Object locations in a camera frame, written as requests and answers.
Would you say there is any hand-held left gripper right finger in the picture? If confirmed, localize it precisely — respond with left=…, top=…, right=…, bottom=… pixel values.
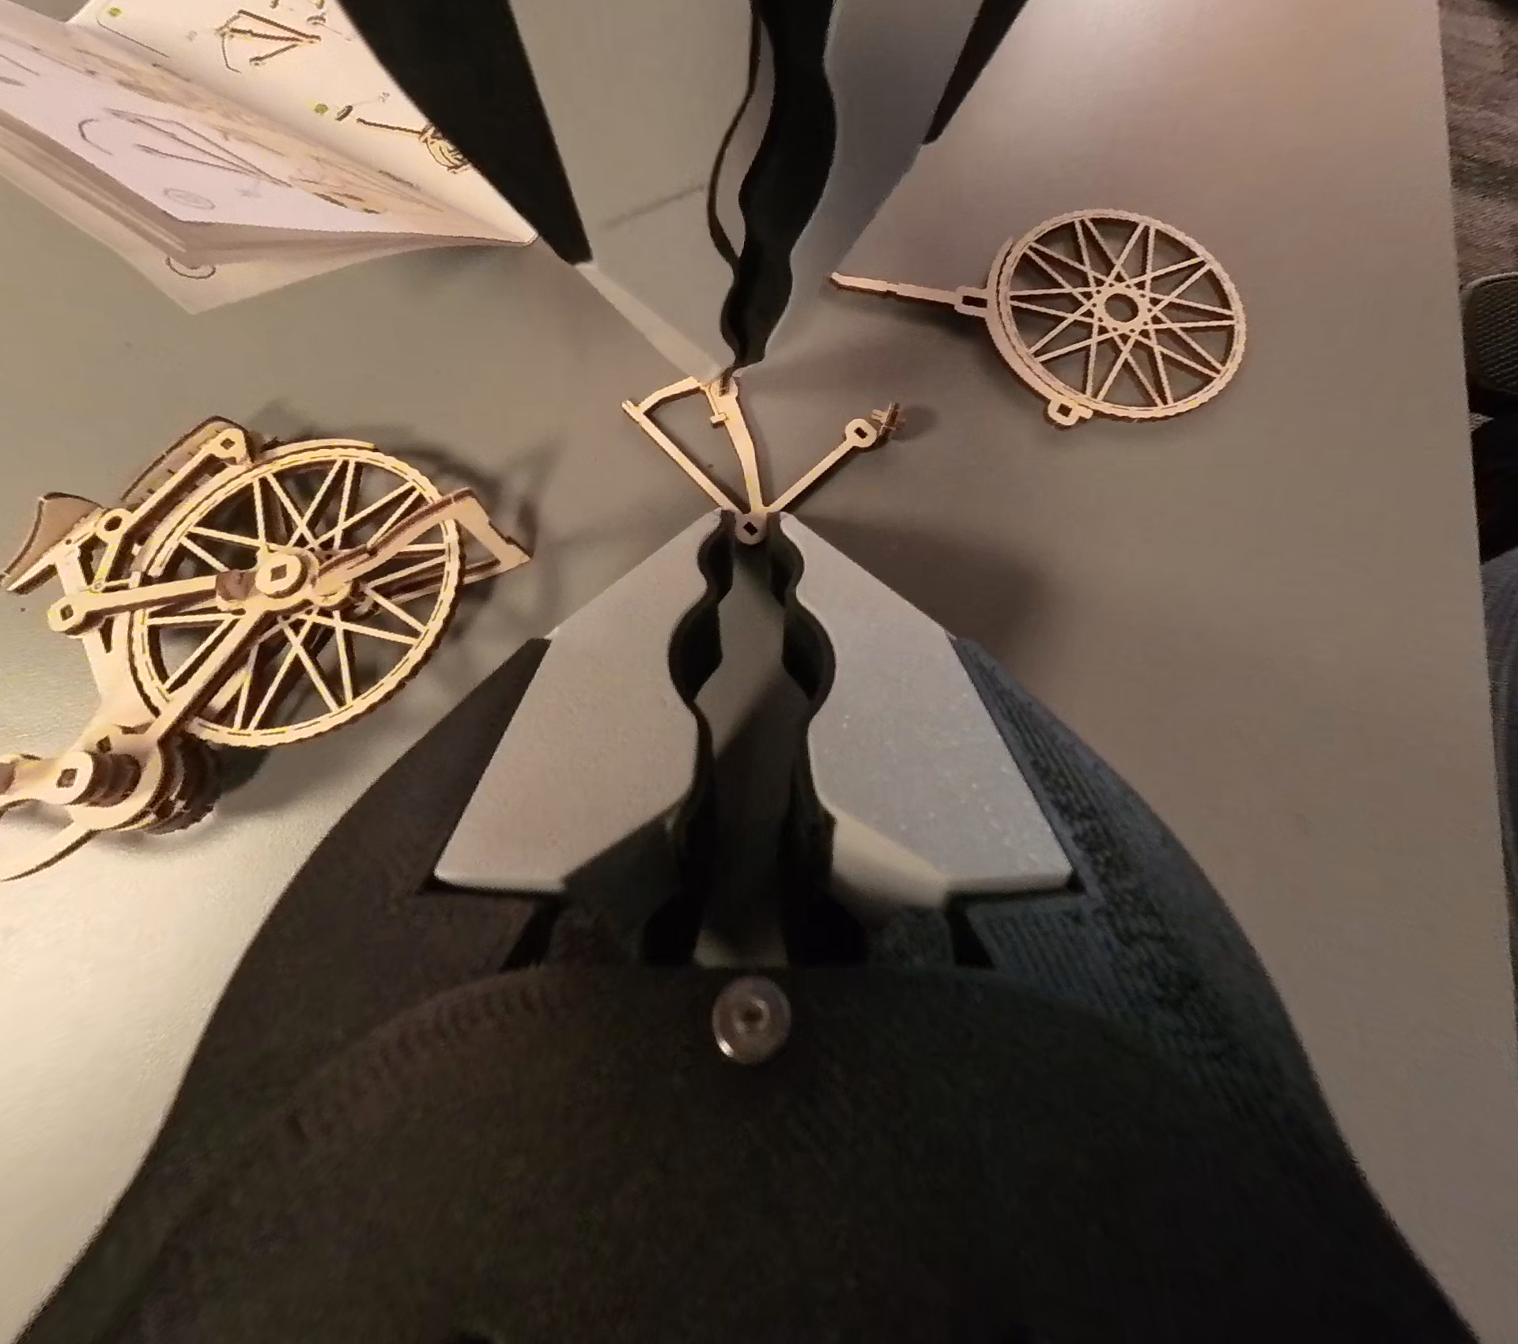
left=769, top=512, right=1078, bottom=912

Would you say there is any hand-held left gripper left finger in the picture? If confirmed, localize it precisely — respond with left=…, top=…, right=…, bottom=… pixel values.
left=434, top=512, right=730, bottom=912

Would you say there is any wooden spoked wheel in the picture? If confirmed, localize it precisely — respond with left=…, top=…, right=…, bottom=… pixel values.
left=979, top=209, right=1249, bottom=427

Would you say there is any thin wooden frame part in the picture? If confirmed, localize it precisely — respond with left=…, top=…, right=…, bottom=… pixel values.
left=618, top=371, right=912, bottom=547

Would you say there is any wooden bicycle model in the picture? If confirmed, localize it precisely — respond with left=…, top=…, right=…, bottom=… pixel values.
left=0, top=416, right=537, bottom=885

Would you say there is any white instruction booklet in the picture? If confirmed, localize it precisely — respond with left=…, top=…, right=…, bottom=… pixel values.
left=0, top=0, right=542, bottom=317

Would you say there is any thin wooden rod part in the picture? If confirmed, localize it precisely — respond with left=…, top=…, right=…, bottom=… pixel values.
left=826, top=271, right=989, bottom=314

